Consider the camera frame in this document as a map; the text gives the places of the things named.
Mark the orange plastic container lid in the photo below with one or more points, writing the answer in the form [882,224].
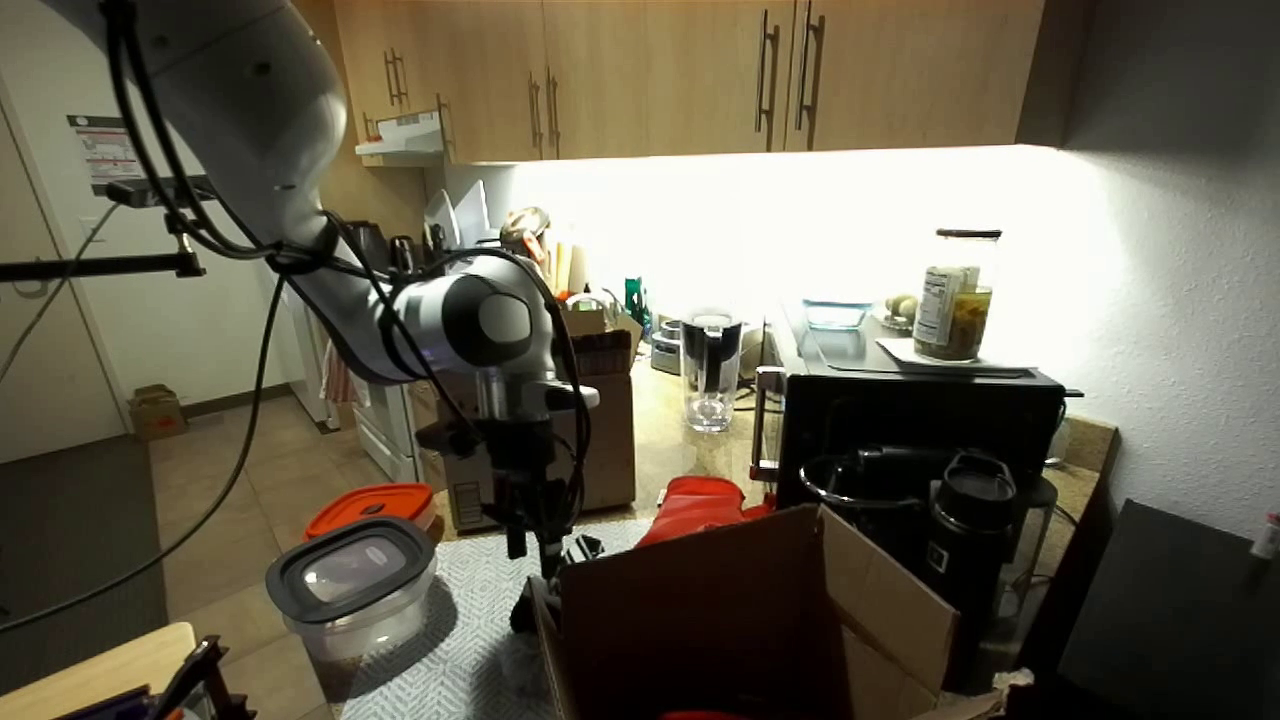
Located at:
[373,505]

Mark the grey patterned placemat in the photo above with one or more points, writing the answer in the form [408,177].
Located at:
[467,646]

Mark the holder with wooden utensils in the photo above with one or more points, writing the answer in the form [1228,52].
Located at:
[552,255]

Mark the glass jar with black lid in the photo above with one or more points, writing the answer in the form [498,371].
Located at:
[954,303]

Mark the clear container with grey lid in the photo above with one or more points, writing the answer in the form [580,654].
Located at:
[354,592]

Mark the white paper notice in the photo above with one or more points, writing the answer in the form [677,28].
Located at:
[92,147]

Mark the pale round fruit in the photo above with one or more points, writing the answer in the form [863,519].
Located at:
[900,312]

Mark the black insulated bottle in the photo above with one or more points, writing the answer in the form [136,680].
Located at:
[973,535]

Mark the small green bottle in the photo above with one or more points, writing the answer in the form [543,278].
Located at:
[635,304]

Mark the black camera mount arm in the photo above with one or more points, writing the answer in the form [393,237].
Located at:
[83,264]

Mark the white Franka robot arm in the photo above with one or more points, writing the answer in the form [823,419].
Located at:
[252,104]

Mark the glass container with blue lid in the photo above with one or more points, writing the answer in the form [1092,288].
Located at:
[833,312]

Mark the black round pot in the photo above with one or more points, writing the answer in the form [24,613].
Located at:
[867,492]

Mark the white range hood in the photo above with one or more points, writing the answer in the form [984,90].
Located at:
[401,137]

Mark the black flat-topped stand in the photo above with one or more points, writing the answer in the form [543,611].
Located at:
[1175,613]

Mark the dark electric kettle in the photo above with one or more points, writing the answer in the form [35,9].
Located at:
[370,251]

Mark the small brown cardboard box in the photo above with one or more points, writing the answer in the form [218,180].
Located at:
[157,415]

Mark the white plastic bag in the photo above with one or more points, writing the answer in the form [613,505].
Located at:
[460,219]

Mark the silver toaster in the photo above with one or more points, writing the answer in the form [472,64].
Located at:
[664,350]

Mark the light wooden board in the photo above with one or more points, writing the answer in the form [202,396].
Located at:
[83,674]

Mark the clear water filter pitcher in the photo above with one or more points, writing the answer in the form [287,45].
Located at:
[710,373]

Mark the flat white tray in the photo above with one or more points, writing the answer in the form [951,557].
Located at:
[905,354]

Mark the wooden upper cabinets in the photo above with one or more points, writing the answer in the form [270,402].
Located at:
[664,64]

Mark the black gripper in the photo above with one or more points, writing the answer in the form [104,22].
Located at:
[530,475]

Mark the cardboard box with open flaps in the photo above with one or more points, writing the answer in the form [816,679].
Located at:
[705,626]

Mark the brown wooden cabinet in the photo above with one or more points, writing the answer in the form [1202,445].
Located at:
[608,425]

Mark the small white object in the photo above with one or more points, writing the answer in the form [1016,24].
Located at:
[1264,536]

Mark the black clamp stand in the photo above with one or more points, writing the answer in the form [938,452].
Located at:
[202,680]

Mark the black stereo camera bar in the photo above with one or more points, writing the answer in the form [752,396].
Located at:
[134,192]

